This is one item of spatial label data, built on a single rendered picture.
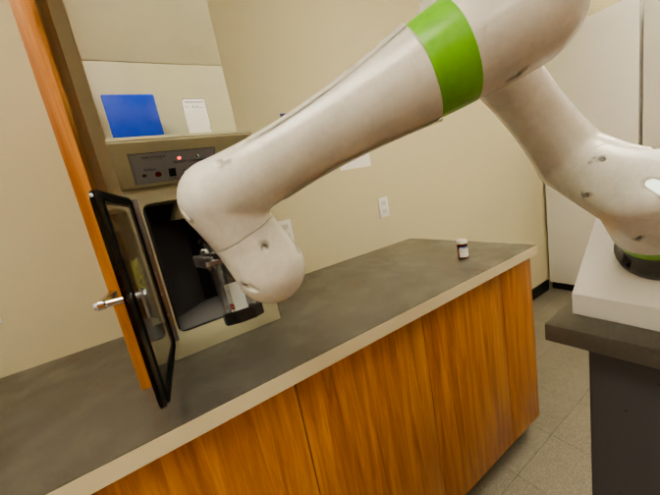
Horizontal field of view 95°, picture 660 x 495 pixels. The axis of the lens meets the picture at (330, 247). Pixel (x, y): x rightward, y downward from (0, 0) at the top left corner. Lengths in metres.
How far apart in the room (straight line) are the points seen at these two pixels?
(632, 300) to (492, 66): 0.60
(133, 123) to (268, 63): 0.90
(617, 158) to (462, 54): 0.42
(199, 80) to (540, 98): 0.80
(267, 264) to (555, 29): 0.41
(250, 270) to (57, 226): 1.00
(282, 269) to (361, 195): 1.30
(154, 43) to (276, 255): 0.72
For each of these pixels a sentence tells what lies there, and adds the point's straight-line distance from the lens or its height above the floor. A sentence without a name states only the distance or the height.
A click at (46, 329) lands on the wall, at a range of 1.42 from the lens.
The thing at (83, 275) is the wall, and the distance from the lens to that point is 1.37.
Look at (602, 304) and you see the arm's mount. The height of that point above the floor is 0.97.
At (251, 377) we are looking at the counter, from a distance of 0.77.
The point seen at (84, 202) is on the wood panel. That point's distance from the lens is 0.83.
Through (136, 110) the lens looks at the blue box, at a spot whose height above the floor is 1.57.
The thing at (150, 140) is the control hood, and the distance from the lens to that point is 0.82.
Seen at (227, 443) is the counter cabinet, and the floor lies 0.83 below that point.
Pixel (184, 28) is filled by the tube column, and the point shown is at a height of 1.80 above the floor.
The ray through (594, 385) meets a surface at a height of 0.78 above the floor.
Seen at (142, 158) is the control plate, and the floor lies 1.47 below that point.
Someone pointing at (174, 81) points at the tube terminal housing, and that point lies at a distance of 0.99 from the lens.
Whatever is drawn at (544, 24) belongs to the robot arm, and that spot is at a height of 1.44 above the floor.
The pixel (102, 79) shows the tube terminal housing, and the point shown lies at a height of 1.67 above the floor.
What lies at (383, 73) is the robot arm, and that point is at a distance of 0.38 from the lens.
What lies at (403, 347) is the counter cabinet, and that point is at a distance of 0.99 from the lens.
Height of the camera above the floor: 1.32
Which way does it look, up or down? 11 degrees down
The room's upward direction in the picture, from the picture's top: 11 degrees counter-clockwise
